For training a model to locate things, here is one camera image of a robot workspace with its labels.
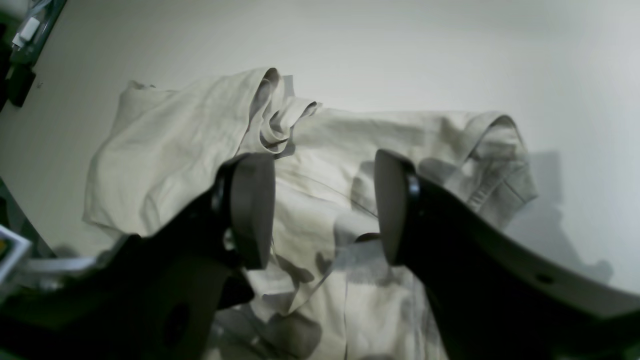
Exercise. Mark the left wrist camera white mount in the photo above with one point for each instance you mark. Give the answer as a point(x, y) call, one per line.
point(19, 271)

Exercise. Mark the light grey T-shirt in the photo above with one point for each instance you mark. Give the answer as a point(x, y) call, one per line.
point(327, 292)

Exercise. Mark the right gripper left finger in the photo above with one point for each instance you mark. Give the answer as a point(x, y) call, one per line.
point(155, 297)

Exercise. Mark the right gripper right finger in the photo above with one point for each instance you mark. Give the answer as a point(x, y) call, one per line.
point(493, 299)

